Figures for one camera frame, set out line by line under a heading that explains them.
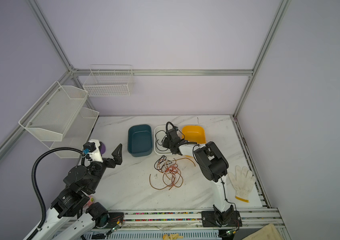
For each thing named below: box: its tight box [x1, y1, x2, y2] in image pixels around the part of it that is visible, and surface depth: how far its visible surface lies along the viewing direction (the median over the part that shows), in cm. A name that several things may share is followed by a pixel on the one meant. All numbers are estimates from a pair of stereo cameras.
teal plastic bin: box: [127, 124, 153, 157], surface depth 107 cm
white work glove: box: [228, 165, 256, 203], surface depth 86 cm
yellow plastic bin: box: [182, 125, 206, 144], surface depth 110 cm
